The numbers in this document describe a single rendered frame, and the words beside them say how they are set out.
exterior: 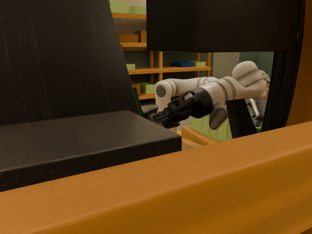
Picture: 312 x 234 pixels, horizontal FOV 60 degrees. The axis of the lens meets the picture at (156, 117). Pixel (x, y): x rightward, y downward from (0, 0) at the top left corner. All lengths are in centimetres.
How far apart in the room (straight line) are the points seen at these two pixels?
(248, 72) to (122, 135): 49
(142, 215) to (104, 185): 3
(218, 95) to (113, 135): 37
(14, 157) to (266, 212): 26
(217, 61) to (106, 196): 810
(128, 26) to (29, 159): 643
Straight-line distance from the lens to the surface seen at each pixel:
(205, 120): 178
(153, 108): 62
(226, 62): 848
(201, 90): 67
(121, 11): 605
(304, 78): 46
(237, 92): 73
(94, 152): 32
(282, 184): 25
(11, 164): 32
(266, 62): 931
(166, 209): 17
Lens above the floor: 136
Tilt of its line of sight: 15 degrees down
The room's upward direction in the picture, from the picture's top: straight up
